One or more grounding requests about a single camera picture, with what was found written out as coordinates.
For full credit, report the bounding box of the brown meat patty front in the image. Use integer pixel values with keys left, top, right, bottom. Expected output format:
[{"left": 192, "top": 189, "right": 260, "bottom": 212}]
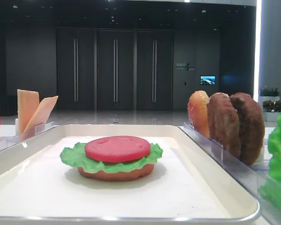
[{"left": 207, "top": 92, "right": 241, "bottom": 158}]

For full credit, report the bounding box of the brown meat patty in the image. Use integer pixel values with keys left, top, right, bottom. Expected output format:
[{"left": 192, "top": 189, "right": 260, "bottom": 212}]
[
  {"left": 229, "top": 92, "right": 265, "bottom": 165},
  {"left": 207, "top": 92, "right": 241, "bottom": 158}
]

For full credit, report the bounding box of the red tomato slice on burger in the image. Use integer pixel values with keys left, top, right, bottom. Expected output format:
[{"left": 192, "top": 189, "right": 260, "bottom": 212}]
[{"left": 84, "top": 136, "right": 151, "bottom": 163}]

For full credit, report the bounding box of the green lettuce leaf on burger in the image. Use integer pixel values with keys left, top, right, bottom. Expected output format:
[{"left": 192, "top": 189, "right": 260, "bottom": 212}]
[{"left": 60, "top": 142, "right": 163, "bottom": 173}]

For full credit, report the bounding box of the leaning orange cheese slice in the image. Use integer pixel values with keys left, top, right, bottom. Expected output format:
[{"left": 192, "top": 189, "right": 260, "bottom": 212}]
[{"left": 24, "top": 96, "right": 58, "bottom": 132}]

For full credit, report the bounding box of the brown meat patty rear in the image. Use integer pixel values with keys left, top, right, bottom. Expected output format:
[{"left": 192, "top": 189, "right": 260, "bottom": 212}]
[{"left": 229, "top": 92, "right": 265, "bottom": 165}]

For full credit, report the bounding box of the upright orange cheese slice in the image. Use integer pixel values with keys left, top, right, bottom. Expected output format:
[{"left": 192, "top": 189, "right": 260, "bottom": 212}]
[{"left": 17, "top": 89, "right": 39, "bottom": 134}]

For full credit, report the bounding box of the green lettuce leaf at right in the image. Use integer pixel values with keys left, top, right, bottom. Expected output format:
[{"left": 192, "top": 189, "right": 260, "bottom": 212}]
[{"left": 259, "top": 113, "right": 281, "bottom": 211}]

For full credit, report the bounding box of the orange sesame bun top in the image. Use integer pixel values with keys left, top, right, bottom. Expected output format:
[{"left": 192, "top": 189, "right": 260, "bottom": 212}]
[{"left": 187, "top": 90, "right": 210, "bottom": 138}]

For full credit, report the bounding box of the brown bottom bun slice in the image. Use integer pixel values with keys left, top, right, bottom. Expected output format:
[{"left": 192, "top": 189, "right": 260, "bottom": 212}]
[{"left": 78, "top": 164, "right": 155, "bottom": 181}]

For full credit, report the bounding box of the right dark double door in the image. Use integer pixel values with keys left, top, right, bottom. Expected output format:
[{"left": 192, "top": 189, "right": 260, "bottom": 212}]
[{"left": 137, "top": 31, "right": 173, "bottom": 110}]

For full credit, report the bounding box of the dark double door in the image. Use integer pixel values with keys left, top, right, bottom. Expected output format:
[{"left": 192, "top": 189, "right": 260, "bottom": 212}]
[
  {"left": 97, "top": 30, "right": 133, "bottom": 110},
  {"left": 137, "top": 31, "right": 173, "bottom": 110},
  {"left": 57, "top": 29, "right": 95, "bottom": 110}
]

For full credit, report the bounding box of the middle dark double door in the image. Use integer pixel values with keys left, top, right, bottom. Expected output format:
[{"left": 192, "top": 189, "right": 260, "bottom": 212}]
[{"left": 97, "top": 30, "right": 133, "bottom": 110}]

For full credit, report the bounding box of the white rectangular serving tray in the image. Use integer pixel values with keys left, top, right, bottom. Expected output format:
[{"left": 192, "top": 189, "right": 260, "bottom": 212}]
[{"left": 0, "top": 125, "right": 260, "bottom": 225}]

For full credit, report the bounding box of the left dark double door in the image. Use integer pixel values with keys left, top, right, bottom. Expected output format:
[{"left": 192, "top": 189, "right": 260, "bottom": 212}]
[{"left": 57, "top": 29, "right": 95, "bottom": 110}]

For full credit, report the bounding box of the lower potted plant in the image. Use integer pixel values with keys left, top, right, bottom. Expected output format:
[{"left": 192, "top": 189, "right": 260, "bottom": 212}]
[{"left": 263, "top": 100, "right": 281, "bottom": 113}]

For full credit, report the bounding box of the potted plant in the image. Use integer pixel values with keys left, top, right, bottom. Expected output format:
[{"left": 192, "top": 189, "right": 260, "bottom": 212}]
[
  {"left": 263, "top": 100, "right": 281, "bottom": 113},
  {"left": 259, "top": 86, "right": 280, "bottom": 97}
]

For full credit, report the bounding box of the upper potted plant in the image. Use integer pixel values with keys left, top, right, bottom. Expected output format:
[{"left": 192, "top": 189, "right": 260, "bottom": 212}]
[{"left": 259, "top": 86, "right": 280, "bottom": 97}]

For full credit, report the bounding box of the clear acrylic left rack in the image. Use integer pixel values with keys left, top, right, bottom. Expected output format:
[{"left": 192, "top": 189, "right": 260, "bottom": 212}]
[{"left": 0, "top": 121, "right": 57, "bottom": 151}]

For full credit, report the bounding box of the clear acrylic rack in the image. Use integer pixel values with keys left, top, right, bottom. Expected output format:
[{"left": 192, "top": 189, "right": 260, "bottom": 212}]
[
  {"left": 182, "top": 123, "right": 281, "bottom": 225},
  {"left": 0, "top": 121, "right": 57, "bottom": 151}
]

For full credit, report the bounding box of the clear acrylic right rack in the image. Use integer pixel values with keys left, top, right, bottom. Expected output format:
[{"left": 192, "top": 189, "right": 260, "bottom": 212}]
[{"left": 182, "top": 123, "right": 281, "bottom": 225}]

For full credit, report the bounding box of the wall mounted display screen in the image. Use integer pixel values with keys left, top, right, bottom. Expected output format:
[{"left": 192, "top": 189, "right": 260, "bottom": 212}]
[{"left": 200, "top": 76, "right": 215, "bottom": 85}]

